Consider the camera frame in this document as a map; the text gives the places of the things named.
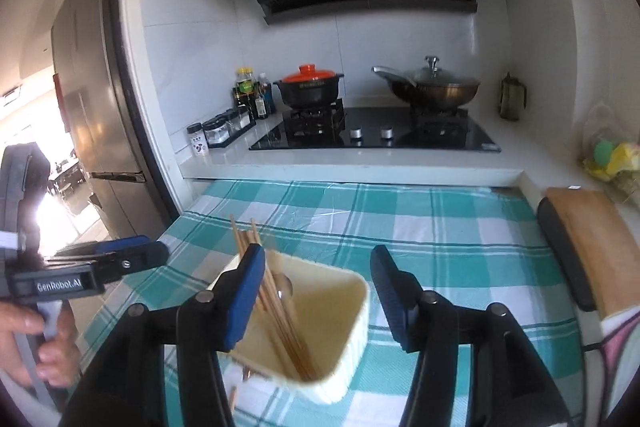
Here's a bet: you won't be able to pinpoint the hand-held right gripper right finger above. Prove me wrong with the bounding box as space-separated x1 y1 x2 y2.
370 245 577 427

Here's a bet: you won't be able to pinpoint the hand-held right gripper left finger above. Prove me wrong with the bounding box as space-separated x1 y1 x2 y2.
64 244 266 427

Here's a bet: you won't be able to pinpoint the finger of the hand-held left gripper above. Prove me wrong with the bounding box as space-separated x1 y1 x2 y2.
50 235 152 264
92 241 169 284

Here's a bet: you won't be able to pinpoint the white ribbed utensil holder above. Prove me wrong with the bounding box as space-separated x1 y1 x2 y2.
207 247 371 406

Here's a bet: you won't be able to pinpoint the person's left hand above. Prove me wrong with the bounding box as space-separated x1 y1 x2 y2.
0 299 81 389

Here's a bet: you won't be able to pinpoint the teal checked cloth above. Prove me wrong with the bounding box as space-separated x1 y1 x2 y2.
65 179 587 427

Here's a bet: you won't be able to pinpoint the white label spice jar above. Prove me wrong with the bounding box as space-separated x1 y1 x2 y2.
186 122 209 156

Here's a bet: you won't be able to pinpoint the steel fridge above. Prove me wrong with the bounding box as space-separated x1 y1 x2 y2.
50 0 172 239

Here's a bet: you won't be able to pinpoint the condiment bottles and jars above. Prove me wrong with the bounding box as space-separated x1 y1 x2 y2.
201 104 257 150

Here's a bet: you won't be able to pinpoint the black gas stove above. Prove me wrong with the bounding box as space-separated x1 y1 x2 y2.
249 99 502 152

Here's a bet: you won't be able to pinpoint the dark sauce bottle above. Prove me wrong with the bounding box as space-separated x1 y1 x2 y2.
252 79 271 120

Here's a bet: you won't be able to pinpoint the blue label bottle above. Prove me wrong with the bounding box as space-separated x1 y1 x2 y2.
257 73 277 115

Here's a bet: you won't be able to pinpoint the wooden cutting board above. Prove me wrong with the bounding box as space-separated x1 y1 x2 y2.
544 187 640 319

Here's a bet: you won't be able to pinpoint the black clay pot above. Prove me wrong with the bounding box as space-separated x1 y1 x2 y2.
273 72 345 109

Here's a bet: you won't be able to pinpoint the glass pan lid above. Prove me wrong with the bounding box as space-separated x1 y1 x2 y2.
397 55 482 88

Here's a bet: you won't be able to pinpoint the glass press pitcher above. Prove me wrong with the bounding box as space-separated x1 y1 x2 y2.
500 73 528 122

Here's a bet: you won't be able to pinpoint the pink cloth black edging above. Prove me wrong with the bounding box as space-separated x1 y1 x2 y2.
597 307 640 427

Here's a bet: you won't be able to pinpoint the red clay pot lid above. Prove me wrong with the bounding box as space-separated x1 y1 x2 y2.
286 64 333 84

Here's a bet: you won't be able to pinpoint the green sponge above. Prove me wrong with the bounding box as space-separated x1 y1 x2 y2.
593 140 617 165

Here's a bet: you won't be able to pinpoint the clear plastic bag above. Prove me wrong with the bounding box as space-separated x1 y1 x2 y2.
580 104 640 204

